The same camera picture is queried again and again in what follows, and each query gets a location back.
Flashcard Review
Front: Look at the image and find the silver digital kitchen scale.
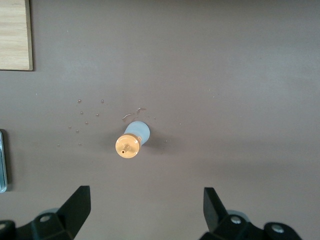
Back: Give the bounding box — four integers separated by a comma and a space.
0, 129, 9, 193

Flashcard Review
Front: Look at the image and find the sauce bottle with orange cap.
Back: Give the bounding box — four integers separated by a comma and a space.
115, 120, 151, 159

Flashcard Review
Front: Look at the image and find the wooden cutting board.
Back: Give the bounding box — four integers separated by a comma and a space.
0, 0, 34, 72

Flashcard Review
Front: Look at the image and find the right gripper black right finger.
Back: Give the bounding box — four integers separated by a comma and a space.
199, 186, 303, 240

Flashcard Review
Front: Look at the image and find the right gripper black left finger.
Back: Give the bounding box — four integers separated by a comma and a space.
0, 185, 91, 240

